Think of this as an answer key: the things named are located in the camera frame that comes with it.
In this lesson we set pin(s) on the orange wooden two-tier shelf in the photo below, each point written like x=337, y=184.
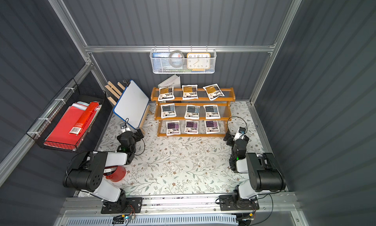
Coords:
x=200, y=117

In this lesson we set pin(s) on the red long box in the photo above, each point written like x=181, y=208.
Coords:
x=78, y=127

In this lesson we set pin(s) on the small circuit board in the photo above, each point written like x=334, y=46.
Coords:
x=122, y=219

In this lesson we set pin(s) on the yellow square analog clock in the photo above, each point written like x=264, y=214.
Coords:
x=198, y=61

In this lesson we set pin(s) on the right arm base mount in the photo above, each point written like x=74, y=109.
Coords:
x=232, y=202

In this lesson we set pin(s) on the round clear tape roll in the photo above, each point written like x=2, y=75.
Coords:
x=176, y=59

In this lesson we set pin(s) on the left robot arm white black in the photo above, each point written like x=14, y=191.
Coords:
x=95, y=172

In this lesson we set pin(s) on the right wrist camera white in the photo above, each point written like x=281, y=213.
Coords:
x=241, y=134

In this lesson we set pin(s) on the blue framed whiteboard easel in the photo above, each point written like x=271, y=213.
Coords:
x=131, y=104

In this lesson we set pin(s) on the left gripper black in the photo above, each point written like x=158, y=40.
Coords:
x=136, y=135

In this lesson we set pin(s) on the red round object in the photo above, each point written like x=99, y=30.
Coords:
x=115, y=173

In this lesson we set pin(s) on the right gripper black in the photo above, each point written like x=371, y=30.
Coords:
x=231, y=138

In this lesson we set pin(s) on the black wire wall basket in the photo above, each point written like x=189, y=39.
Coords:
x=88, y=91

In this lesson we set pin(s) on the purple coffee bag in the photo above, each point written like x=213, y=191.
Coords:
x=173, y=128
x=211, y=127

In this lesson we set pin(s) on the blue coffee bag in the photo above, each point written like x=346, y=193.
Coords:
x=168, y=110
x=192, y=112
x=211, y=112

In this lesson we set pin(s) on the blue white box in basket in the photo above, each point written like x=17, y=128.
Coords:
x=157, y=56

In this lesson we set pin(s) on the red folders stack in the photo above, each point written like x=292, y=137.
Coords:
x=60, y=138

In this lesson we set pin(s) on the yellow coffee bag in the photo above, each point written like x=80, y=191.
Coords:
x=166, y=93
x=189, y=92
x=213, y=91

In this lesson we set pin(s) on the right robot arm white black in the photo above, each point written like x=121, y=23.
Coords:
x=264, y=175

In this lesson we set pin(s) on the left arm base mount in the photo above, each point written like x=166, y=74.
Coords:
x=122, y=205

